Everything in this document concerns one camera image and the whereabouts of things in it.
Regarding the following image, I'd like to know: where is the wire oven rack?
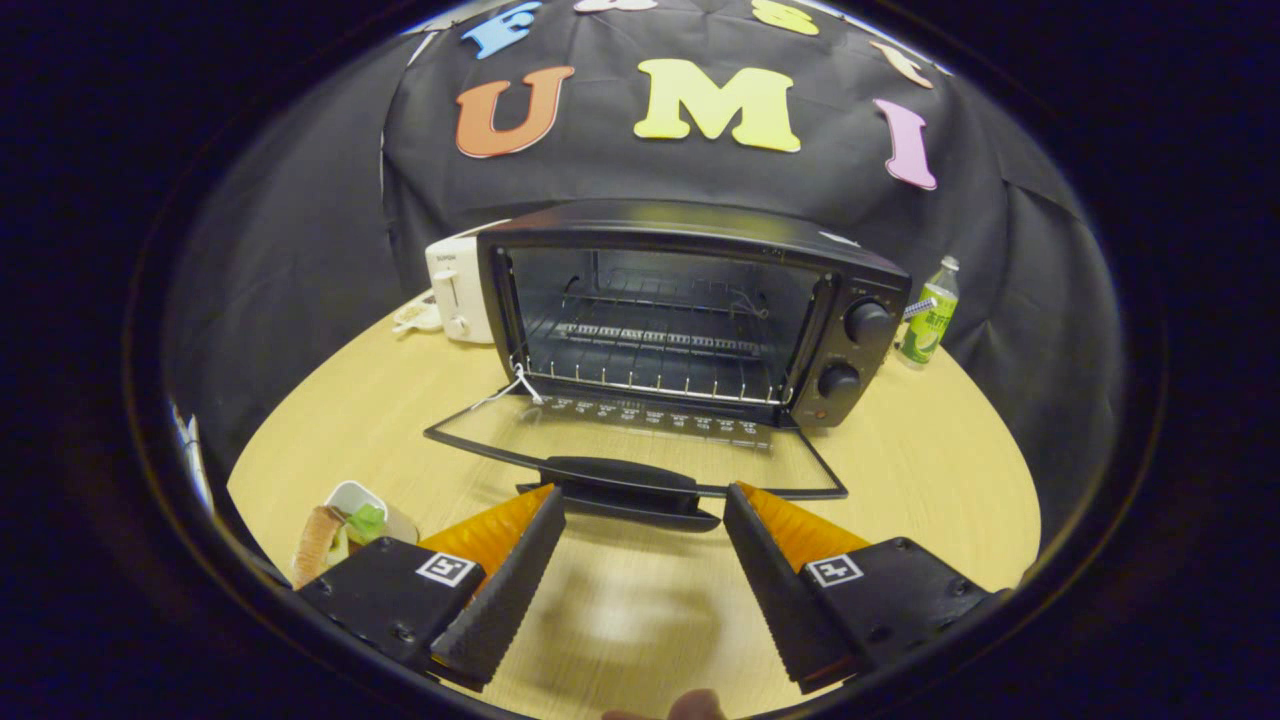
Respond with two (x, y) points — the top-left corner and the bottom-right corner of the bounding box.
(520, 250), (791, 406)

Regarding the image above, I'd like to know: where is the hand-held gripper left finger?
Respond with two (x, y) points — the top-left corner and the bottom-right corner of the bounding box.
(295, 484), (567, 693)

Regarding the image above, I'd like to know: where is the white food tray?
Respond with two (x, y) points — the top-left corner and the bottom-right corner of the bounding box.
(324, 480), (421, 547)

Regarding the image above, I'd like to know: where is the black toaster oven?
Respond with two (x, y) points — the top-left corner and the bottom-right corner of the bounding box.
(423, 198), (913, 533)

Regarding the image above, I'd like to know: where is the white toaster plug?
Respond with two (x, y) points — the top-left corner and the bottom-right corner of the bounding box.
(391, 290), (444, 335)

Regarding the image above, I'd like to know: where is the white pop-up toaster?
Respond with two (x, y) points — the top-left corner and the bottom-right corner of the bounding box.
(424, 220), (513, 346)

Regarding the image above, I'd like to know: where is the green label plastic bottle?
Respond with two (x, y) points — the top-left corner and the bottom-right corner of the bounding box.
(897, 255), (961, 368)

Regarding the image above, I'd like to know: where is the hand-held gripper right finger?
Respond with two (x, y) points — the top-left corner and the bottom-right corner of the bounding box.
(722, 482), (1011, 696)

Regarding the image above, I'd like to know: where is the lettuce sandwich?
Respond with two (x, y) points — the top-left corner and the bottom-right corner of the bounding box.
(291, 502), (391, 591)

